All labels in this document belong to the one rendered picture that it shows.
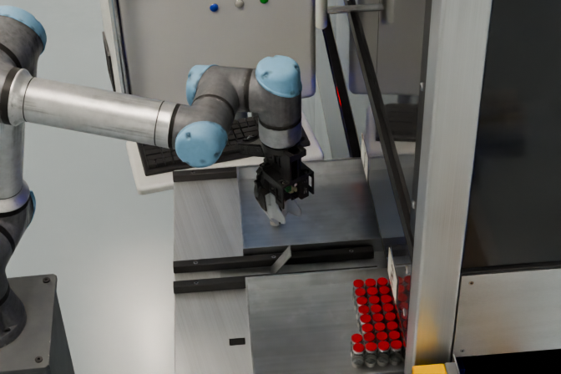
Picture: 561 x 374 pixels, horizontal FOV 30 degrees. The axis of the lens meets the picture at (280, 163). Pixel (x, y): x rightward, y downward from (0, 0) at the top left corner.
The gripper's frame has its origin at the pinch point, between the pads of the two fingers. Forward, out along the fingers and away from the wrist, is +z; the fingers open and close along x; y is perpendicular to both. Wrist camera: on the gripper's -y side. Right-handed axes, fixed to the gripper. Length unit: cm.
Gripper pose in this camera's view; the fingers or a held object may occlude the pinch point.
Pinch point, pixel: (276, 216)
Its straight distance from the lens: 198.7
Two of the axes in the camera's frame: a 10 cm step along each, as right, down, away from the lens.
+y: 5.9, 5.0, -6.4
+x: 8.1, -3.8, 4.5
